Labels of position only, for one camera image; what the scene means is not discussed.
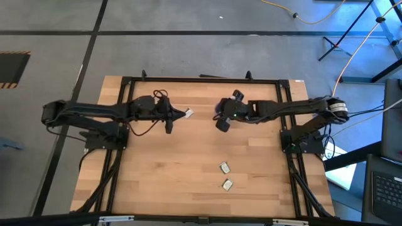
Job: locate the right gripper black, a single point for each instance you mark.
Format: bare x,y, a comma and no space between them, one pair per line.
238,110

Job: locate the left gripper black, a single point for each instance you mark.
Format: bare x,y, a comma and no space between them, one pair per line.
163,110

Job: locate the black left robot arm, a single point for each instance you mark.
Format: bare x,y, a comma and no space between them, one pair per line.
94,110

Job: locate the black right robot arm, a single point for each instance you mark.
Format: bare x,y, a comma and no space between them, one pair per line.
282,108

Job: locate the lavender faceted mug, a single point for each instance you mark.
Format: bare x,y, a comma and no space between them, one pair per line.
216,110

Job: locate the white box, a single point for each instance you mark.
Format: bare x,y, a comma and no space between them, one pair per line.
342,175

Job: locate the black desk beam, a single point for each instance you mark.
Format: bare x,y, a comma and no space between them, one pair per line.
351,157

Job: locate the black stand legs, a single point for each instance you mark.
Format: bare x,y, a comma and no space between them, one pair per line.
345,30

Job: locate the black crossbar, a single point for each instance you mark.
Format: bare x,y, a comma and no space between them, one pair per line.
47,219

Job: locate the blue-grey floor object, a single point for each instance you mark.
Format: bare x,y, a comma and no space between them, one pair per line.
9,144

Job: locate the floor hatch with hazard stripes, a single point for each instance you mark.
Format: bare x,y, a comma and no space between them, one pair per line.
12,69

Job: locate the black laptop keyboard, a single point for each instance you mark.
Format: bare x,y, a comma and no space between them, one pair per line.
387,191

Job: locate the black aluminium table frame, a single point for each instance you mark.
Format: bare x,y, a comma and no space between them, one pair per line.
204,80

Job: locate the silver metal bracket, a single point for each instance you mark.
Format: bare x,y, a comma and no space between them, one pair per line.
116,218
290,222

